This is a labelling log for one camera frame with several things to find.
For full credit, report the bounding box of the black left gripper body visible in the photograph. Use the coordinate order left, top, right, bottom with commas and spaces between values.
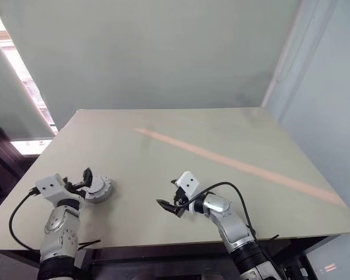
62, 176, 88, 199

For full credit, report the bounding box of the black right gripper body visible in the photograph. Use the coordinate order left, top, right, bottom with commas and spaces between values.
171, 188, 194, 219

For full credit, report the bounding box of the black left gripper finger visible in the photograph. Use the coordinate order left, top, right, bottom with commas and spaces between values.
82, 167, 94, 188

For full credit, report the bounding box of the motor stator with copper coils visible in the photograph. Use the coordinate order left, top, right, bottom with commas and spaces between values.
83, 178, 116, 204

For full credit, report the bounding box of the dark wooden cabinet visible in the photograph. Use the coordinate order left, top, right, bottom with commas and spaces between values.
0, 125, 39, 190

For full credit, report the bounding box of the window with buildings outside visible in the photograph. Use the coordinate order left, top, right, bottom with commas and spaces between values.
0, 27, 59, 137

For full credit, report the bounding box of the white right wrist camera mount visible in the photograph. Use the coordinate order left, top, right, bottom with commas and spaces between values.
175, 171, 200, 199

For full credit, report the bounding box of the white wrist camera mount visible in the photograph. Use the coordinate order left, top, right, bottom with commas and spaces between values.
34, 173, 85, 208
175, 171, 200, 199

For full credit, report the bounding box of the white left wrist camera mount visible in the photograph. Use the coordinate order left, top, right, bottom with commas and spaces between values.
34, 173, 85, 208

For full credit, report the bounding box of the black table frame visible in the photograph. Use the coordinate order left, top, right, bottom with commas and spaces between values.
0, 236, 339, 280

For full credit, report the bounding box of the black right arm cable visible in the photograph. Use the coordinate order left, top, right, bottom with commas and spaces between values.
189, 181, 282, 278

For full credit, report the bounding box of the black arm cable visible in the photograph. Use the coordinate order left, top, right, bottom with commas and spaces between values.
8, 188, 43, 251
189, 181, 282, 278

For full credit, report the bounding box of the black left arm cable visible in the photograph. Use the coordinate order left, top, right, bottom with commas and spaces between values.
8, 188, 43, 251

